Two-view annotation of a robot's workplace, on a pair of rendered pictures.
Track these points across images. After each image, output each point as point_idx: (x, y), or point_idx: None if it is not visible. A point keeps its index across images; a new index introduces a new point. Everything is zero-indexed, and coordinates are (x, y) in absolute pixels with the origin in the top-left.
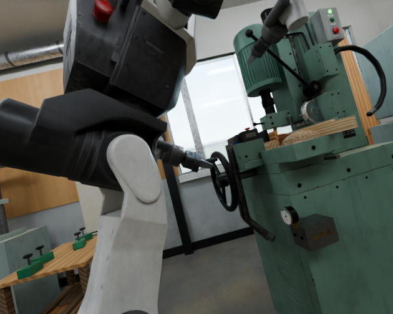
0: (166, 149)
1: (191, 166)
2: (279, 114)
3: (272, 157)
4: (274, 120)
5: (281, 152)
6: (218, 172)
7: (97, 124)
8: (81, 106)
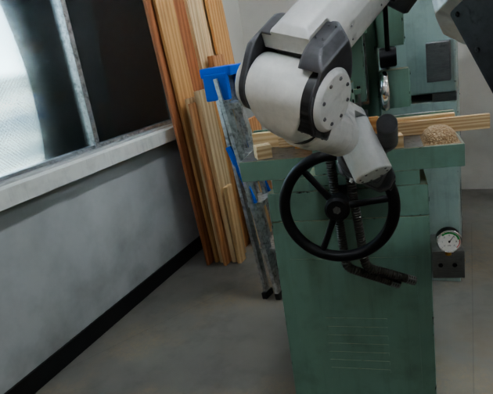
0: (394, 147)
1: (383, 180)
2: (352, 87)
3: (410, 160)
4: (352, 96)
5: (434, 154)
6: (327, 191)
7: None
8: None
